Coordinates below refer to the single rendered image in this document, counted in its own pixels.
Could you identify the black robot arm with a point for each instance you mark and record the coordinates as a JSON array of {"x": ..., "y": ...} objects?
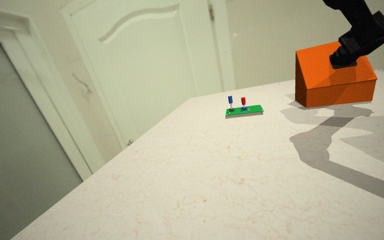
[{"x": 365, "y": 35}]

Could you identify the green circuit board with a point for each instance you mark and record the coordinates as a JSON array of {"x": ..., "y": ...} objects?
[{"x": 244, "y": 109}]

